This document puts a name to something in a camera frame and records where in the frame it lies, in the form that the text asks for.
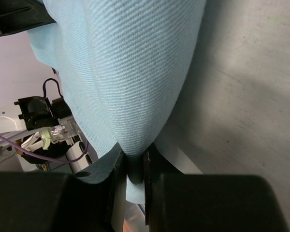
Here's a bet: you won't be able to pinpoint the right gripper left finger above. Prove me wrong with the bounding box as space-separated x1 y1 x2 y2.
0 144 127 232

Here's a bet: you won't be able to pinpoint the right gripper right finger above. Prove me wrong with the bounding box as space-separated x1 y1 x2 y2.
144 145 289 232

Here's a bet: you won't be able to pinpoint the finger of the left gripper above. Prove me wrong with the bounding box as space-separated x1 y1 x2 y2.
0 0 55 37

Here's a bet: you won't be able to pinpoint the light blue trousers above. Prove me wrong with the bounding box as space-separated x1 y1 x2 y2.
28 0 206 204

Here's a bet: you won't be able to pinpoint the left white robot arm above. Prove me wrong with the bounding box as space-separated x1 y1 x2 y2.
0 0 92 173

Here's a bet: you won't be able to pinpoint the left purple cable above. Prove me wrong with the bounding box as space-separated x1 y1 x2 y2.
0 134 89 165

